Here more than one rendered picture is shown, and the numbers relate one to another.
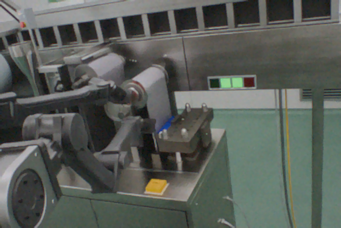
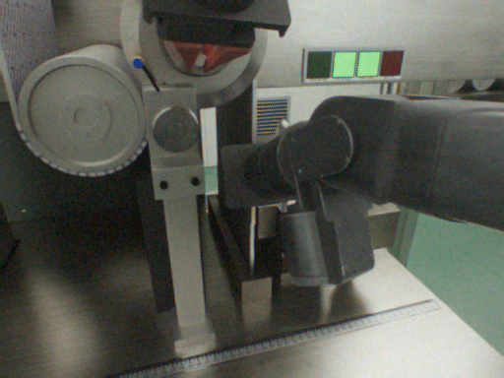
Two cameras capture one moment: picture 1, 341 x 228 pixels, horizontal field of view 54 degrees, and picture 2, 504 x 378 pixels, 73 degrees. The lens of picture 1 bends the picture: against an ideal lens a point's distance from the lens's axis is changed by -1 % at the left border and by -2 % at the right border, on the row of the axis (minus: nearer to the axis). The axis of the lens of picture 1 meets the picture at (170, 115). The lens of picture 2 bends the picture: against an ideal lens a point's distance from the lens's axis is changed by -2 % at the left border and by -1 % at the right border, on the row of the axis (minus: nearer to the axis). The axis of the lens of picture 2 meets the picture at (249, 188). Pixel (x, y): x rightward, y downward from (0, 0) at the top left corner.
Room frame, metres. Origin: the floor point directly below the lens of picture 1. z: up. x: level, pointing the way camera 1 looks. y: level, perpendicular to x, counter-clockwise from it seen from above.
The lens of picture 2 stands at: (1.21, 0.37, 1.26)
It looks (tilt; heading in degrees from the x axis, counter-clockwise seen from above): 25 degrees down; 318
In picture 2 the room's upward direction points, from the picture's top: straight up
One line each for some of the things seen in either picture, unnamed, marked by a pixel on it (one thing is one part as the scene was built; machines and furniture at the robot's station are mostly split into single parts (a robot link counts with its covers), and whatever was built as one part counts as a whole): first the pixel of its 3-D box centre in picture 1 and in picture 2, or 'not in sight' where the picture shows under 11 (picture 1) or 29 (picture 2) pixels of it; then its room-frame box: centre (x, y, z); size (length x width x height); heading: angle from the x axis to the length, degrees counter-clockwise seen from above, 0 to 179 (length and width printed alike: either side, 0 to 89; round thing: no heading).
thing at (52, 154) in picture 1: (38, 164); not in sight; (0.56, 0.26, 1.45); 0.09 x 0.08 x 0.12; 81
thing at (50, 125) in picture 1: (54, 135); not in sight; (0.64, 0.24, 1.47); 0.10 x 0.05 x 0.09; 171
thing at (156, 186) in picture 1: (156, 186); not in sight; (1.25, 0.11, 0.91); 0.07 x 0.07 x 0.02; 64
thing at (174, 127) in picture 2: (122, 114); (175, 127); (1.47, 0.22, 1.18); 0.04 x 0.02 x 0.04; 64
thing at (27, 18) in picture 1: (25, 19); not in sight; (1.80, 0.64, 1.66); 0.07 x 0.07 x 0.10; 51
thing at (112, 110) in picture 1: (127, 100); (98, 95); (1.69, 0.21, 1.17); 0.26 x 0.12 x 0.12; 154
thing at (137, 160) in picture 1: (131, 135); (182, 228); (1.51, 0.20, 1.05); 0.06 x 0.05 x 0.31; 154
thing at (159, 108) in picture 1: (160, 111); (231, 134); (1.61, 0.05, 1.11); 0.23 x 0.01 x 0.18; 154
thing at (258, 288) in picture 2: (166, 144); (233, 237); (1.61, 0.04, 0.92); 0.28 x 0.04 x 0.04; 154
